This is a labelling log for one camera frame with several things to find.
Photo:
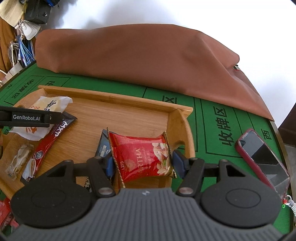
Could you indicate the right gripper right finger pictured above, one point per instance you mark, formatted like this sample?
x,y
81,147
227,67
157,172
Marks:
x,y
192,171

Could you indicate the clear nougat candy packet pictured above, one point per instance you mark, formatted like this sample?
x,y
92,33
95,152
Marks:
x,y
19,160

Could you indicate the white small purse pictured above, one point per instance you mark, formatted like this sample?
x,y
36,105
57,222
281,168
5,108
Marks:
x,y
28,29

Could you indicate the orange hanging coat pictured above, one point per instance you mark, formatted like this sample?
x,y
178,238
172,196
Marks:
x,y
7,34

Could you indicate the black coffee stick sachet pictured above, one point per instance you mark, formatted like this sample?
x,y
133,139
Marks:
x,y
104,154

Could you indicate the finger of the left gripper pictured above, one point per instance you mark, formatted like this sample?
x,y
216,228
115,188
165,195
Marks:
x,y
51,117

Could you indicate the red pistachio snack packet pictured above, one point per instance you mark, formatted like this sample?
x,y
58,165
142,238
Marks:
x,y
141,157

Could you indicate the black hanging bag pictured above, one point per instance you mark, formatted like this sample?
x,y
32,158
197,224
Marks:
x,y
37,11

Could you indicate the red wafer bar packet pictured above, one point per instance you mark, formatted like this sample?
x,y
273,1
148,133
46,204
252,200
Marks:
x,y
6,216

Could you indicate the beige hat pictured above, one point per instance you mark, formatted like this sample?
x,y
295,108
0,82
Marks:
x,y
11,11

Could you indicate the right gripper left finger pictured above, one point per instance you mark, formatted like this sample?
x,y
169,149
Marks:
x,y
99,184

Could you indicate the white paper bag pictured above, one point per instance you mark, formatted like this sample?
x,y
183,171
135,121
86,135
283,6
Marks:
x,y
11,73

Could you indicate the white flower cake packet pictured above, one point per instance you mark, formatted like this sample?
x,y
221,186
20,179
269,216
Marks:
x,y
57,104

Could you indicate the red cased smartphone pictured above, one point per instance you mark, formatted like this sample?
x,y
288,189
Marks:
x,y
264,163

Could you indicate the red black coffee stick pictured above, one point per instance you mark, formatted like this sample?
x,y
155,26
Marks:
x,y
43,147

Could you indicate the dark wooden door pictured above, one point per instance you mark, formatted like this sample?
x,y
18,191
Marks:
x,y
288,129

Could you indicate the blue striped bag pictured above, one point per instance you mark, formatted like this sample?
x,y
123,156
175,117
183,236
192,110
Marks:
x,y
26,50

